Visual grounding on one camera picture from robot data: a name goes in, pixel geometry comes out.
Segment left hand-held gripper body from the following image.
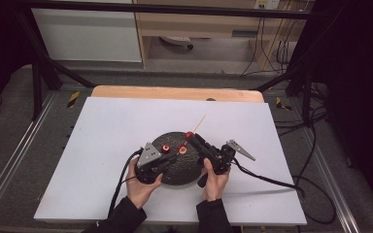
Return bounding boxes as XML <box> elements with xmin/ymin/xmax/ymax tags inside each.
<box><xmin>135</xmin><ymin>142</ymin><xmax>169</xmax><ymax>185</ymax></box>

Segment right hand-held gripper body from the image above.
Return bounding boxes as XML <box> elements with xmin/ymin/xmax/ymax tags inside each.
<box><xmin>206</xmin><ymin>139</ymin><xmax>256</xmax><ymax>176</ymax></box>

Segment black round plate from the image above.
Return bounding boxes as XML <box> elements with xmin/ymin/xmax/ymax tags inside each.
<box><xmin>151</xmin><ymin>131</ymin><xmax>206</xmax><ymax>186</ymax></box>

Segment thin wooden skewer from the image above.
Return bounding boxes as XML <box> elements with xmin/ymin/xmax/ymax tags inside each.
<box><xmin>176</xmin><ymin>114</ymin><xmax>207</xmax><ymax>154</ymax></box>

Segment person's right hand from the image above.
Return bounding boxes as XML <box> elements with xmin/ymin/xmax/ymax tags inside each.
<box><xmin>201</xmin><ymin>157</ymin><xmax>231</xmax><ymax>203</ymax></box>

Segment person's left hand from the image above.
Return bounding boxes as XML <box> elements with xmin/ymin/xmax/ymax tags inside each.
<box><xmin>124</xmin><ymin>157</ymin><xmax>164</xmax><ymax>210</ymax></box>

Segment white board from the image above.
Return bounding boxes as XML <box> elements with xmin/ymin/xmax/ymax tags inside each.
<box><xmin>33</xmin><ymin>96</ymin><xmax>308</xmax><ymax>226</ymax></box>

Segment wooden table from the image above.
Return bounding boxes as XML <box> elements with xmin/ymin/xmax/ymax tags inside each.
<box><xmin>90</xmin><ymin>84</ymin><xmax>265</xmax><ymax>104</ymax></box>

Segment white base with black castor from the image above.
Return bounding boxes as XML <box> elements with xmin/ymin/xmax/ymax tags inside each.
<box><xmin>159</xmin><ymin>36</ymin><xmax>194</xmax><ymax>50</ymax></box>

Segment wooden desk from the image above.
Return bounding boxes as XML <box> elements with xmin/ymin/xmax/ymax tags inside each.
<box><xmin>132</xmin><ymin>0</ymin><xmax>309</xmax><ymax>71</ymax></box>

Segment white cabinet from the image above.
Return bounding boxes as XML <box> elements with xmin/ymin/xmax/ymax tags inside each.
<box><xmin>30</xmin><ymin>0</ymin><xmax>143</xmax><ymax>63</ymax></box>

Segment white power strip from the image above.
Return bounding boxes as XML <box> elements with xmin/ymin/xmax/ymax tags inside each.
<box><xmin>254</xmin><ymin>0</ymin><xmax>281</xmax><ymax>10</ymax></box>

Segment left hand-held gripper cable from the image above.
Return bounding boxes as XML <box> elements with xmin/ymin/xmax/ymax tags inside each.
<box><xmin>107</xmin><ymin>148</ymin><xmax>144</xmax><ymax>218</ymax></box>

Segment hand-held gripper cable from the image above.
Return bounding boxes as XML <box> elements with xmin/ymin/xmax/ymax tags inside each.
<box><xmin>107</xmin><ymin>148</ymin><xmax>144</xmax><ymax>218</ymax></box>
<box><xmin>231</xmin><ymin>157</ymin><xmax>337</xmax><ymax>225</ymax></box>

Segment right hand-held gripper cable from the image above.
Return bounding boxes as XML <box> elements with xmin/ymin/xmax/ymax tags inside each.
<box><xmin>231</xmin><ymin>157</ymin><xmax>337</xmax><ymax>225</ymax></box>

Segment black floor cables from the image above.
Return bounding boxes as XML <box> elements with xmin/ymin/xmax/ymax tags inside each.
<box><xmin>273</xmin><ymin>81</ymin><xmax>329</xmax><ymax>137</ymax></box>

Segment aluminium floor rail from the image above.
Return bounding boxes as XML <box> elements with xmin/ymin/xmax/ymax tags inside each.
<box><xmin>0</xmin><ymin>91</ymin><xmax>57</xmax><ymax>221</ymax></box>
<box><xmin>299</xmin><ymin>129</ymin><xmax>360</xmax><ymax>233</ymax></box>

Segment bundle of hanging cables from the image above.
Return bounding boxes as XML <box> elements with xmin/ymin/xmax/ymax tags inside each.
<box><xmin>241</xmin><ymin>17</ymin><xmax>294</xmax><ymax>77</ymax></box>

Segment black metal frame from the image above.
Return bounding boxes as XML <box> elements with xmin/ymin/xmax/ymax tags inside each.
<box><xmin>13</xmin><ymin>0</ymin><xmax>324</xmax><ymax>122</ymax></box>

